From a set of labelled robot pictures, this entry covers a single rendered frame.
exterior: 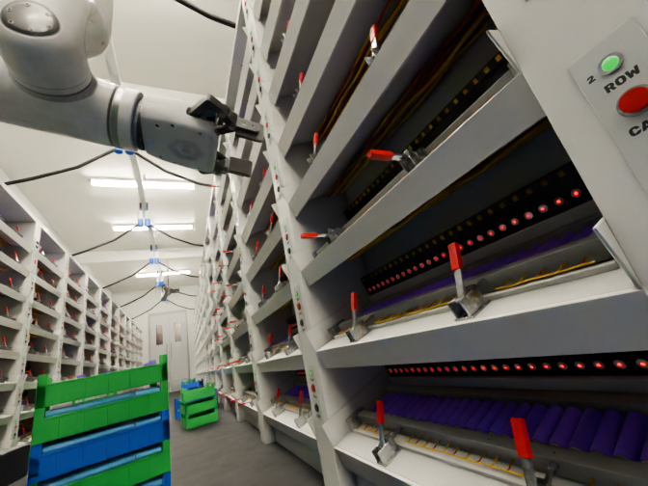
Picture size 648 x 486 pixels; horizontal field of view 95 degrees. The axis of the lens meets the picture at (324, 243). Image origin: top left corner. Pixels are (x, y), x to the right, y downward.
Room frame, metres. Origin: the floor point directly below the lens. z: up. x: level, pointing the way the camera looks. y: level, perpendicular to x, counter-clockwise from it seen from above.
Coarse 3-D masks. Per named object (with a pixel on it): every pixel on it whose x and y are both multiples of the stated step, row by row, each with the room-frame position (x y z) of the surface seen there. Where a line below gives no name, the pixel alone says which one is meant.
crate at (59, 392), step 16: (144, 368) 0.93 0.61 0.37; (160, 368) 0.96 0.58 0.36; (48, 384) 0.79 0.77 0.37; (64, 384) 0.81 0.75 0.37; (80, 384) 0.84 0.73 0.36; (96, 384) 0.86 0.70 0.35; (112, 384) 0.88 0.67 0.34; (128, 384) 0.91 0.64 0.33; (144, 384) 0.93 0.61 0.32; (48, 400) 0.79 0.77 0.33; (64, 400) 0.81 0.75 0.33
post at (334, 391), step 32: (256, 32) 0.75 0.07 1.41; (256, 64) 0.80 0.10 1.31; (288, 96) 0.79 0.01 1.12; (288, 160) 0.77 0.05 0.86; (288, 224) 0.77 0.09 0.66; (320, 224) 0.79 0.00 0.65; (320, 288) 0.77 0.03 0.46; (352, 288) 0.82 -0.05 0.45; (320, 320) 0.77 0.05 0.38; (320, 384) 0.76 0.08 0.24; (352, 384) 0.79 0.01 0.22; (320, 448) 0.82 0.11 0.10; (352, 480) 0.77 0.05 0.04
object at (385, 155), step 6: (372, 150) 0.33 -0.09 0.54; (378, 150) 0.33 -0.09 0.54; (384, 150) 0.34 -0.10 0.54; (408, 150) 0.36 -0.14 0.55; (372, 156) 0.33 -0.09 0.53; (378, 156) 0.33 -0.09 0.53; (384, 156) 0.34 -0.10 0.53; (390, 156) 0.34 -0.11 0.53; (396, 156) 0.35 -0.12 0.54; (402, 156) 0.35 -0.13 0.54
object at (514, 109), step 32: (512, 64) 0.22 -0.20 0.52; (512, 96) 0.23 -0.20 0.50; (480, 128) 0.27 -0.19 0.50; (512, 128) 0.25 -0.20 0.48; (544, 128) 0.35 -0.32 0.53; (448, 160) 0.31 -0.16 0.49; (480, 160) 0.29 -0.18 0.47; (416, 192) 0.37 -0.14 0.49; (448, 192) 0.49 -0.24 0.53; (384, 224) 0.44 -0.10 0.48; (320, 256) 0.64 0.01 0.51; (352, 256) 0.73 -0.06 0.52
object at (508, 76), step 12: (504, 84) 0.27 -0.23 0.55; (480, 96) 0.29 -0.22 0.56; (492, 96) 0.27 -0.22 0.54; (468, 108) 0.31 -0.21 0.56; (456, 120) 0.32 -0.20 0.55; (444, 132) 0.34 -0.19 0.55; (432, 144) 0.36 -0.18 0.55; (396, 180) 0.44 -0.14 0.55; (384, 192) 0.47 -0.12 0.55; (372, 204) 0.51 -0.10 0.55; (360, 216) 0.55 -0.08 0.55
